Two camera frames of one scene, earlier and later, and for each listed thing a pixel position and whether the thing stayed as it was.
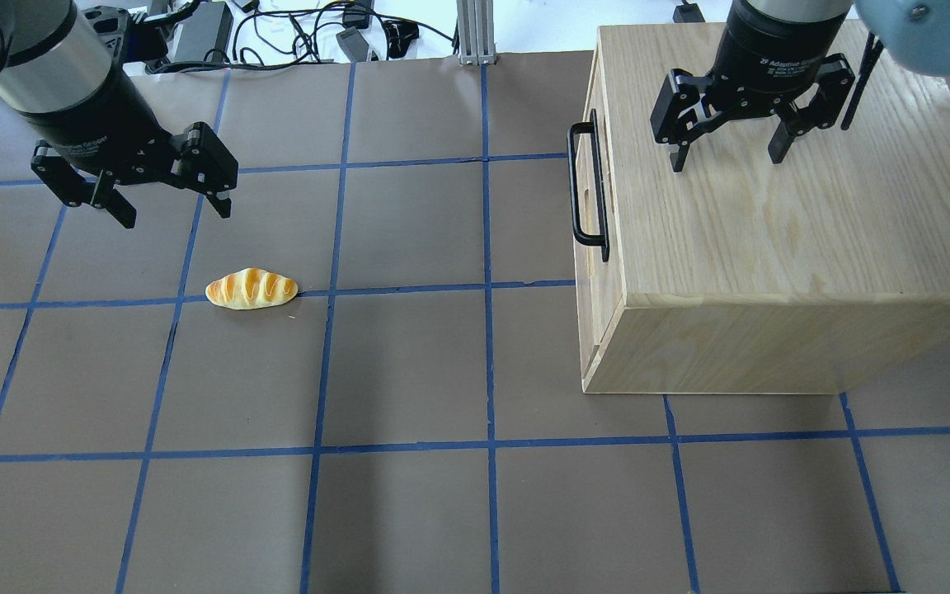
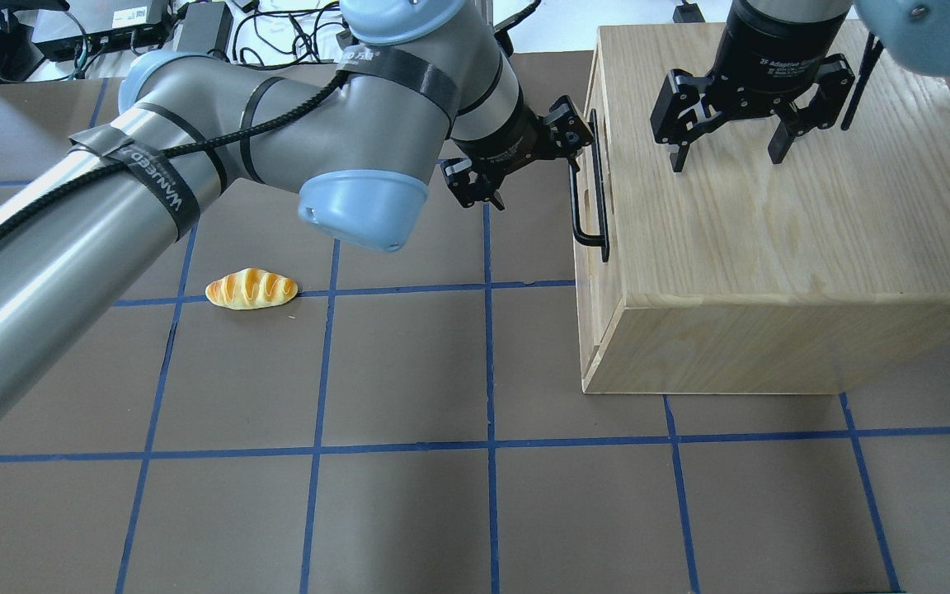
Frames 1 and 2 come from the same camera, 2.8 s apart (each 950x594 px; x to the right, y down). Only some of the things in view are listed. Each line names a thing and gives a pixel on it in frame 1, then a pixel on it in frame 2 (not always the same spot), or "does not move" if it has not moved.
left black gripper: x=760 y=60 does not move
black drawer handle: x=574 y=131 does not move
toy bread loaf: x=251 y=288 does not move
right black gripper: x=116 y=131 to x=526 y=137
